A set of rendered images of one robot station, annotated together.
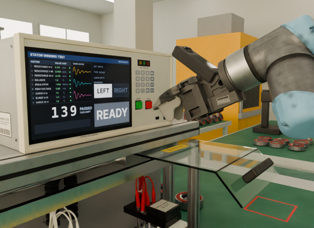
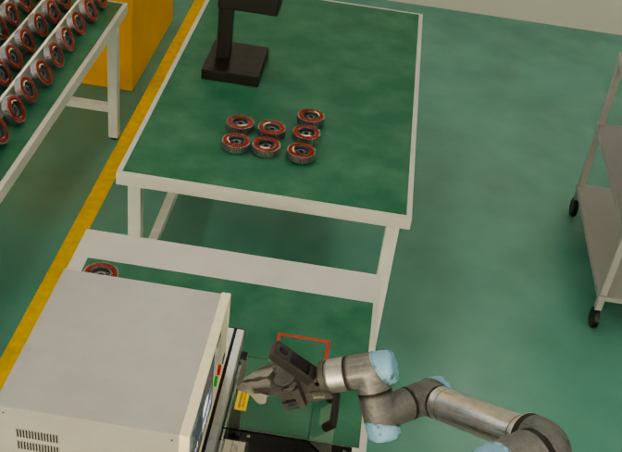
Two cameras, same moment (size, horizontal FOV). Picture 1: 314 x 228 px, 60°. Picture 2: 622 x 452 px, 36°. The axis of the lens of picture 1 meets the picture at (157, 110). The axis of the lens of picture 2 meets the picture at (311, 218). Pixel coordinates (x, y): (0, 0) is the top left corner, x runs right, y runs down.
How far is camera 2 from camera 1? 1.87 m
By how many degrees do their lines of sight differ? 45
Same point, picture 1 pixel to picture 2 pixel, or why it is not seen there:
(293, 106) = (379, 434)
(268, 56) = (362, 387)
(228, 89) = (325, 393)
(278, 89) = (369, 418)
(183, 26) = not seen: outside the picture
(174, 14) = not seen: outside the picture
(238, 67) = (337, 386)
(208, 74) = (307, 381)
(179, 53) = (278, 360)
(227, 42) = not seen: outside the picture
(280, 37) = (371, 376)
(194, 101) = (291, 395)
